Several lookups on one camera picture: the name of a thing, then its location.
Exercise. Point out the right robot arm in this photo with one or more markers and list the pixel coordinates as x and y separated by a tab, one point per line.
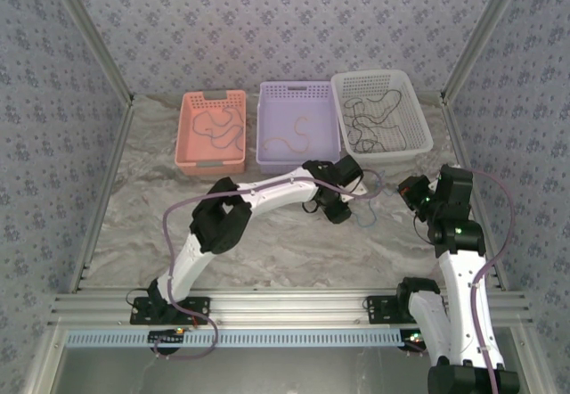
467	287

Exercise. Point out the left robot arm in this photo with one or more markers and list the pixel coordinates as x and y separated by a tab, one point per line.
276	186

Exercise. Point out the purple plastic basket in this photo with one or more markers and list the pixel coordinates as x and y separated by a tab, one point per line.
280	113

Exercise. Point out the white plastic basket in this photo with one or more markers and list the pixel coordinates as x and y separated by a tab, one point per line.
414	100

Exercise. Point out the pink plastic basket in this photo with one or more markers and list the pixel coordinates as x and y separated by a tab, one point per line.
209	153

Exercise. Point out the small controller board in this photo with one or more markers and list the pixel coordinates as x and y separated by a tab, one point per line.
167	337
416	338

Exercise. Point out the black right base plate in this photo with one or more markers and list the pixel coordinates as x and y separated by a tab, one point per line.
383	309

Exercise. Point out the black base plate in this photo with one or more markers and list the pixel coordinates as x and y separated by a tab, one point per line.
383	309
196	311

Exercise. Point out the aluminium front rail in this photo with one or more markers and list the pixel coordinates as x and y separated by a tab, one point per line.
285	307

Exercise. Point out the aluminium frame post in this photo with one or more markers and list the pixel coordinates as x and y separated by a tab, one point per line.
481	33
91	33

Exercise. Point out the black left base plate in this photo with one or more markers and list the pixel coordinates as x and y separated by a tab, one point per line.
196	311

